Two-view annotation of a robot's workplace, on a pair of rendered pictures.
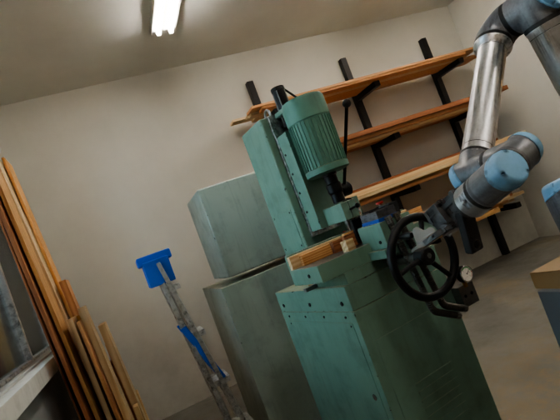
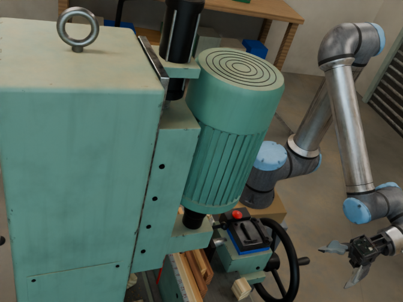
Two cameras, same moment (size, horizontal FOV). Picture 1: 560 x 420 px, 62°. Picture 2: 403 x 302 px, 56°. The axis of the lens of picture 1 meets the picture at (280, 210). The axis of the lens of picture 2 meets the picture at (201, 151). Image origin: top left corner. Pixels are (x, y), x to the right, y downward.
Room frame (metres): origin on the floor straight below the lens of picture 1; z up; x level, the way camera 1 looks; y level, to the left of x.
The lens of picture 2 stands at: (1.91, 0.43, 1.78)
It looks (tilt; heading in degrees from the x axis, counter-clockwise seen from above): 36 degrees down; 267
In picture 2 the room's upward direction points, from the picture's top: 16 degrees clockwise
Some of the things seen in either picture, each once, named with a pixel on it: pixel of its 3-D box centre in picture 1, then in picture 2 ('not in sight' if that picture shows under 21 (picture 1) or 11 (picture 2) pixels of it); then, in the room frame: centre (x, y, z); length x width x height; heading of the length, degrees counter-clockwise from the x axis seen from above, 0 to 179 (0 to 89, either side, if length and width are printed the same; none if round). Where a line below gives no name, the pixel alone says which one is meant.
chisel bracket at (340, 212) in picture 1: (342, 214); (180, 233); (1.86, -0.22, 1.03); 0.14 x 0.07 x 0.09; 27
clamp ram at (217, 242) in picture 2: (367, 227); (213, 242); (1.76, -0.29, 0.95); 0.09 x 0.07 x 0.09; 117
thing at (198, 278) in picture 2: (355, 237); (188, 257); (1.82, -0.24, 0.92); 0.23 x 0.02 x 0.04; 117
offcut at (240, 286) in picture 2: (347, 245); (241, 288); (1.66, -0.18, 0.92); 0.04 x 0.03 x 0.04; 124
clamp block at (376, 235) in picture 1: (387, 232); (238, 245); (1.67, -0.33, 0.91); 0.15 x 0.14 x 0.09; 117
